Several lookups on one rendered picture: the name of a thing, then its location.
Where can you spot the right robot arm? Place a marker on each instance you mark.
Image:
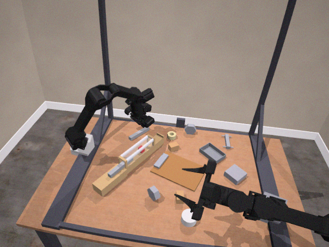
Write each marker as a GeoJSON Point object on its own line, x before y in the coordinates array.
{"type": "Point", "coordinates": [95, 100]}

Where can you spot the clear rectangular channel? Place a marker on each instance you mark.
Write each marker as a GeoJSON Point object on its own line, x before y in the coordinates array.
{"type": "Point", "coordinates": [137, 150]}

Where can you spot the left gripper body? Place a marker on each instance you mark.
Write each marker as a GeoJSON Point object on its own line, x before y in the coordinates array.
{"type": "Point", "coordinates": [198, 208]}

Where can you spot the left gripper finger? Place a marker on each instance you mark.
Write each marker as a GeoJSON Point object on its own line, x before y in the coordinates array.
{"type": "Point", "coordinates": [190, 203]}
{"type": "Point", "coordinates": [197, 170]}

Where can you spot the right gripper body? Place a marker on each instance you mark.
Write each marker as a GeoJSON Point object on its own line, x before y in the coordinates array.
{"type": "Point", "coordinates": [139, 114]}

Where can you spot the white cylinder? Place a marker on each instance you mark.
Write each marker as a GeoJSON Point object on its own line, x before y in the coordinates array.
{"type": "Point", "coordinates": [186, 218]}

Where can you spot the small wooden block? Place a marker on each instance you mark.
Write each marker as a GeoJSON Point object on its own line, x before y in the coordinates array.
{"type": "Point", "coordinates": [173, 146]}
{"type": "Point", "coordinates": [181, 193]}

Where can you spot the beige roll of masking tape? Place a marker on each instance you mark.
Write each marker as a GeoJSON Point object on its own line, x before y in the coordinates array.
{"type": "Point", "coordinates": [171, 137]}

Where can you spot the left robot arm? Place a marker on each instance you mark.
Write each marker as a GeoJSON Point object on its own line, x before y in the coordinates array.
{"type": "Point", "coordinates": [270, 208]}

